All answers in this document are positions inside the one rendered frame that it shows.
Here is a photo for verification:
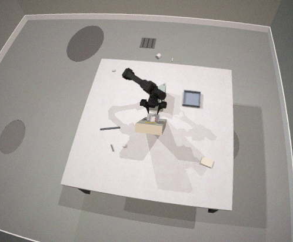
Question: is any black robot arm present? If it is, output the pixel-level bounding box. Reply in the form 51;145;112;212
122;68;167;108

